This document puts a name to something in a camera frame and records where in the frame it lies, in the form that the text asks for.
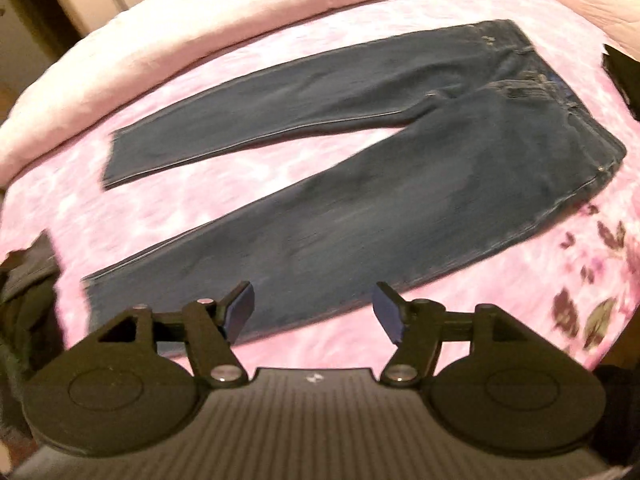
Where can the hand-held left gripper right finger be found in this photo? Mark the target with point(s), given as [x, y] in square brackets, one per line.
[387, 312]

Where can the white crumpled blanket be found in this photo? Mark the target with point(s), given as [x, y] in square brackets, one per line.
[190, 15]

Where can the pink floral bedsheet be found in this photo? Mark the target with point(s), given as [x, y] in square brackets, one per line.
[175, 200]

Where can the dark blue jeans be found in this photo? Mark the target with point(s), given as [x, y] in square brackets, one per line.
[380, 200]

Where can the dark object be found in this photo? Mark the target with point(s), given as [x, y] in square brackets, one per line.
[625, 80]

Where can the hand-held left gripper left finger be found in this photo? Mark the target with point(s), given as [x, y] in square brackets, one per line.
[239, 310]

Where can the dark garment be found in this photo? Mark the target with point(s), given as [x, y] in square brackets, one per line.
[25, 310]

